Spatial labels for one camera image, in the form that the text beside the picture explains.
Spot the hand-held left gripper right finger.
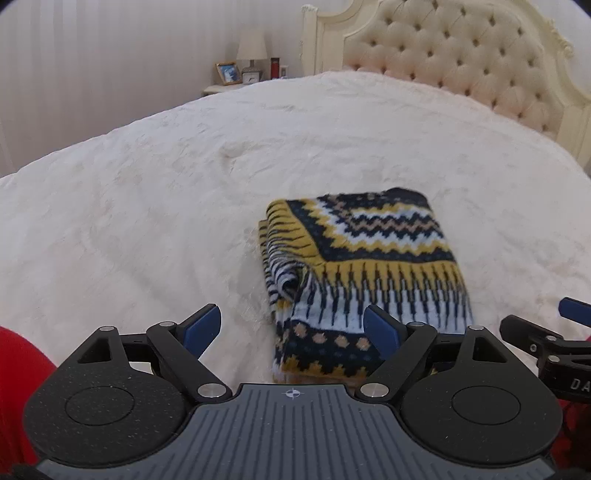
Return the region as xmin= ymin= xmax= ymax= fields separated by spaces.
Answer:
xmin=359 ymin=305 xmax=512 ymax=400

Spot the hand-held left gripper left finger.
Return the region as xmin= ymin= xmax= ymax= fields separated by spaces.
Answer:
xmin=76 ymin=303 xmax=233 ymax=400

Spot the navy yellow patterned knit sweater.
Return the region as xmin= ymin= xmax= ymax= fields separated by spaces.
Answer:
xmin=257 ymin=187 xmax=475 ymax=385

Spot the cream tufted headboard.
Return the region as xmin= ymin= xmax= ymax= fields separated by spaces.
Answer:
xmin=301 ymin=0 xmax=591 ymax=171

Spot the gold photo frame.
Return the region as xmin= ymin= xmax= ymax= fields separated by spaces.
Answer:
xmin=215 ymin=61 xmax=242 ymax=86

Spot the white nightstand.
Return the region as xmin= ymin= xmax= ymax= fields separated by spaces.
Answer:
xmin=202 ymin=76 xmax=278 ymax=98

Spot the white table lamp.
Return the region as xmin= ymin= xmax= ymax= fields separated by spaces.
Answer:
xmin=236 ymin=30 xmax=269 ymax=70

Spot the cream bedspread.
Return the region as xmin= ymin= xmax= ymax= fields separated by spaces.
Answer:
xmin=0 ymin=70 xmax=591 ymax=407

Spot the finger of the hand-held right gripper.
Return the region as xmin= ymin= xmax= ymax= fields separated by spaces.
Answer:
xmin=558 ymin=297 xmax=591 ymax=328
xmin=499 ymin=315 xmax=591 ymax=365

